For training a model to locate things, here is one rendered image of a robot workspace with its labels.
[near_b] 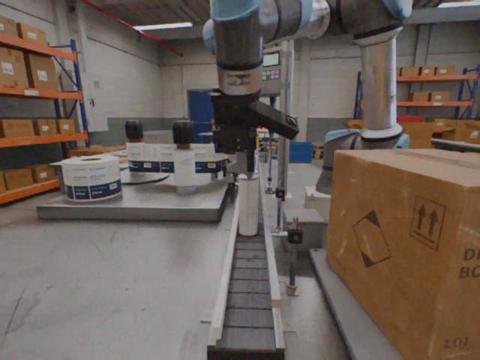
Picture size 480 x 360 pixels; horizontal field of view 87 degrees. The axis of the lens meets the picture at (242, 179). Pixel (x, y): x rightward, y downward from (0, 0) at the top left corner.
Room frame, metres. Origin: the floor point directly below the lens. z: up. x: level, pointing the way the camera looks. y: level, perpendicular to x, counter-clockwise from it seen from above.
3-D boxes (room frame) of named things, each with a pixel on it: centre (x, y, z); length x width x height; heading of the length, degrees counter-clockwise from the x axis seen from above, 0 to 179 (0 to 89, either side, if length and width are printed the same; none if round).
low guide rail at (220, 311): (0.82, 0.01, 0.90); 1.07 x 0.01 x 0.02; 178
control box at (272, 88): (1.21, -0.13, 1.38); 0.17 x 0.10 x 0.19; 53
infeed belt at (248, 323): (1.10, -0.04, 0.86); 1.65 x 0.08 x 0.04; 178
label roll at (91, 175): (1.01, 0.61, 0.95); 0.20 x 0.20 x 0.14
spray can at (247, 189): (0.64, -0.01, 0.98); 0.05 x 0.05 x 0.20
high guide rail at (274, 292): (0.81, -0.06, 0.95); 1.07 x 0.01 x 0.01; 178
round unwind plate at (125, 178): (1.30, 0.55, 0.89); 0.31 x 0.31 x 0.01
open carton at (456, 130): (4.70, -3.95, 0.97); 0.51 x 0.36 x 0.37; 82
